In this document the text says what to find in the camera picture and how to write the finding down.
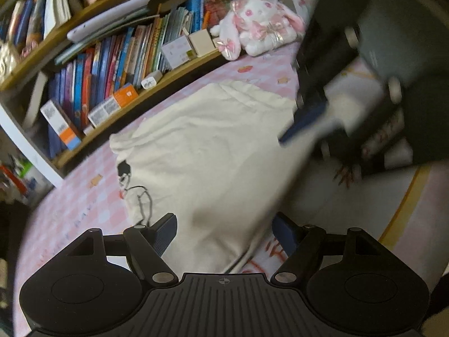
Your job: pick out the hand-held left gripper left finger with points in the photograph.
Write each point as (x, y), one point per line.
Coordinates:
(165, 231)

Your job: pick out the bunch of pens and pencils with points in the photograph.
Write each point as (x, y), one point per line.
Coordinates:
(10, 179)

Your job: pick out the row of thin paperback books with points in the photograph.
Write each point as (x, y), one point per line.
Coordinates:
(35, 14)

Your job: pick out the white translucent box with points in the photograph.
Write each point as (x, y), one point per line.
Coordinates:
(177, 52)

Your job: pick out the cream printed T-shirt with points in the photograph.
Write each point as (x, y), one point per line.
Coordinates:
(210, 168)

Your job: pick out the white pink plush bunny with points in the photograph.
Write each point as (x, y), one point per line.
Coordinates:
(259, 24)

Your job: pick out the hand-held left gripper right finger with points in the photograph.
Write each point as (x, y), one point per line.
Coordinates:
(284, 233)

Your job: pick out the pink checked tablecloth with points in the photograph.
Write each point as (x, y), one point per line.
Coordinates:
(368, 224)

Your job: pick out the tall white orange box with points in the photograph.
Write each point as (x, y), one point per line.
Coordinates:
(61, 126)

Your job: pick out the wooden white bookshelf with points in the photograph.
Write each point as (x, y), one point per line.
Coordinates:
(31, 151)

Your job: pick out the small beige wooden box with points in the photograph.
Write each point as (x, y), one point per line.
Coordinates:
(201, 44)

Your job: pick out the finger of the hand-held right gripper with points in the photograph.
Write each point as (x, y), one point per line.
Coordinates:
(305, 121)
(368, 130)

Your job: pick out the flat white orange box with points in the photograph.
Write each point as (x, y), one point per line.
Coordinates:
(112, 105)

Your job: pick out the small white charger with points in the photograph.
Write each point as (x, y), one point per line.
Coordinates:
(151, 80)

